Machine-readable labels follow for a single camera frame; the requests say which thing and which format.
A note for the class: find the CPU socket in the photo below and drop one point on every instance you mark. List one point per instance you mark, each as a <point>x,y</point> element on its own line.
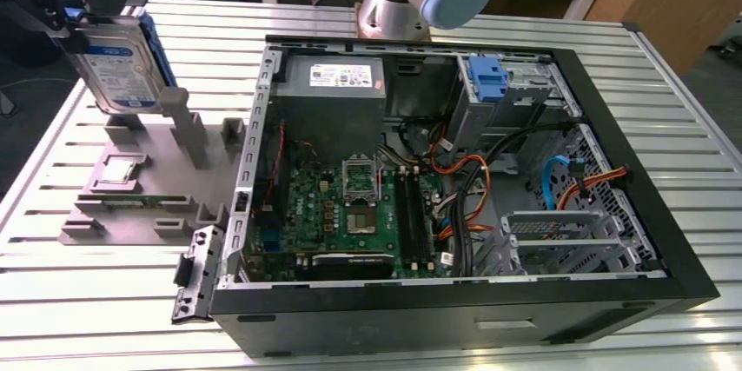
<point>362,221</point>

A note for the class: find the thin metal locking lever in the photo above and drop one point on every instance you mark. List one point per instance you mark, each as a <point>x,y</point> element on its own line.
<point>381,188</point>

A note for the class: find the black PC case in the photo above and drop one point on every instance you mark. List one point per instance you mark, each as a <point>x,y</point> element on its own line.
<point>406,323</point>

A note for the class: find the black graphics card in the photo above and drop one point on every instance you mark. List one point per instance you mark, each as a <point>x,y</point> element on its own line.
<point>350,264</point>

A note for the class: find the black RAM slot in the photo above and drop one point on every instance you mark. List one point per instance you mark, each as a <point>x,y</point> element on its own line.
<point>407,219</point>
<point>422,219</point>

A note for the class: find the silver CPU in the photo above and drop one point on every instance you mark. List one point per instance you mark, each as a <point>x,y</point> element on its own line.
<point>119,171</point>

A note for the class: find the green RAM stick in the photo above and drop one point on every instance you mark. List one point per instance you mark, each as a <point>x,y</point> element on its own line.
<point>130,203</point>

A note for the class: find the hard disk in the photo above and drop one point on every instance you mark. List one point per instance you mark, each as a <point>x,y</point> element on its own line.
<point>117,71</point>

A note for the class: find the green motherboard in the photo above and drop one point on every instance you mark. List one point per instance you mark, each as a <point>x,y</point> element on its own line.
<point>313,206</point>

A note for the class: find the metal drive cage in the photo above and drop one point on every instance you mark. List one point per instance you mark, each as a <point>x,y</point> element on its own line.
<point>522,97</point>

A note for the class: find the blue plastic drive latch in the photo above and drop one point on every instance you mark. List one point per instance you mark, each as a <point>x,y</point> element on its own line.
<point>488,80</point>

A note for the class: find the grey parts rack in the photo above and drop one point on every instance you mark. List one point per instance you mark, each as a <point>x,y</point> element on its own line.
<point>169,175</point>

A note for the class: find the grey power supply unit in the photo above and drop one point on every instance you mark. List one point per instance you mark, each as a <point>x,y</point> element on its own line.
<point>330,123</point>

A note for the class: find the metal disk bay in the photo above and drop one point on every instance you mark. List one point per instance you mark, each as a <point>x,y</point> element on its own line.
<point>568,243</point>

